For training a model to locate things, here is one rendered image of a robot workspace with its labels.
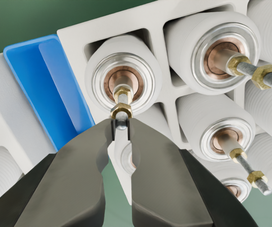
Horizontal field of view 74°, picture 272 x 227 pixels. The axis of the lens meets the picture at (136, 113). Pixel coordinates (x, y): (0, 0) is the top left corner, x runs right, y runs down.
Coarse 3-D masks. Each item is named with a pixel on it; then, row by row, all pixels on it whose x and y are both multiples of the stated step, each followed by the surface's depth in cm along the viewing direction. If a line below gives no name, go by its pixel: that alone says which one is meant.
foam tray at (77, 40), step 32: (160, 0) 24; (192, 0) 24; (224, 0) 24; (64, 32) 25; (96, 32) 25; (160, 32) 26; (160, 64) 28; (160, 96) 30; (256, 128) 34; (128, 192) 41
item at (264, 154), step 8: (256, 136) 36; (264, 136) 35; (256, 144) 35; (264, 144) 34; (248, 152) 36; (256, 152) 34; (264, 152) 33; (248, 160) 36; (256, 160) 34; (264, 160) 32; (256, 168) 34; (264, 168) 32
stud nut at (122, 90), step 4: (120, 88) 18; (124, 88) 18; (116, 92) 18; (120, 92) 18; (124, 92) 18; (128, 92) 18; (116, 96) 18; (128, 96) 18; (116, 100) 18; (128, 100) 18
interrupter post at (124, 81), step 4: (124, 76) 21; (116, 80) 21; (120, 80) 20; (124, 80) 20; (128, 80) 20; (116, 84) 19; (120, 84) 19; (124, 84) 19; (128, 84) 19; (132, 84) 21; (116, 88) 19; (128, 88) 19; (132, 88) 19; (132, 92) 19; (132, 96) 19
